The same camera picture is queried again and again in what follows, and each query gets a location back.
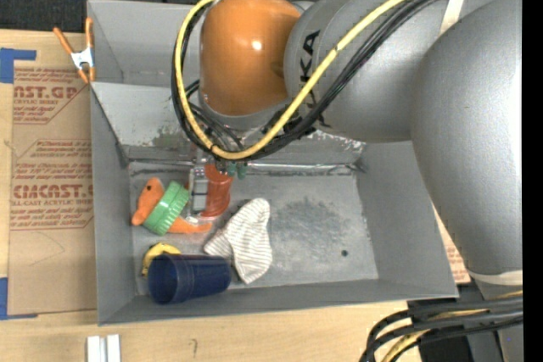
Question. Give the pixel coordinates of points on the white striped cloth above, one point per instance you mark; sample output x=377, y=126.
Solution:
x=250, y=241

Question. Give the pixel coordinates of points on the orange toy fish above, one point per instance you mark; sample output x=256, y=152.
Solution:
x=148, y=199

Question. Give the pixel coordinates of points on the brown cardboard board red print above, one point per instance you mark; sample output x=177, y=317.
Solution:
x=51, y=224

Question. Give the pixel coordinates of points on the dark blue plastic cup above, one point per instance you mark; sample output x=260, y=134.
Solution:
x=191, y=277

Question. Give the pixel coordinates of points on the grey metal bin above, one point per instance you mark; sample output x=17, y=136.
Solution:
x=322, y=224

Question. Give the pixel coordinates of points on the yellow toy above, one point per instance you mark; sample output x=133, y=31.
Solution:
x=153, y=252

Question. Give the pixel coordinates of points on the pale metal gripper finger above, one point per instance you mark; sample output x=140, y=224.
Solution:
x=199, y=195

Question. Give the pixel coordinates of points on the orange clear plastic cup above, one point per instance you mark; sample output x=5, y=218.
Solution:
x=219, y=193

